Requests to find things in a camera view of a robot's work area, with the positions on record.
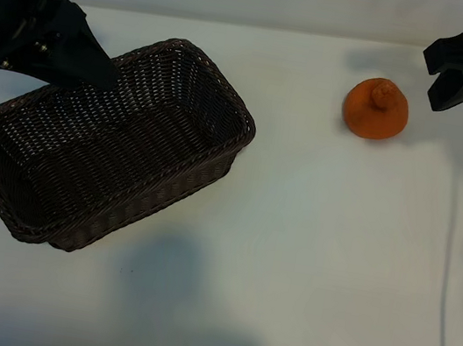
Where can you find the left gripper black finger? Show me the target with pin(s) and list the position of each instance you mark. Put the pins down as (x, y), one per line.
(52, 74)
(80, 41)

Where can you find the orange with knobby stem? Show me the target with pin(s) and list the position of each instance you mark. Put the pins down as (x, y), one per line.
(369, 120)

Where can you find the dark brown wicker basket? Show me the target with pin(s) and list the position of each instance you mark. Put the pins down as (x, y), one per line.
(127, 155)

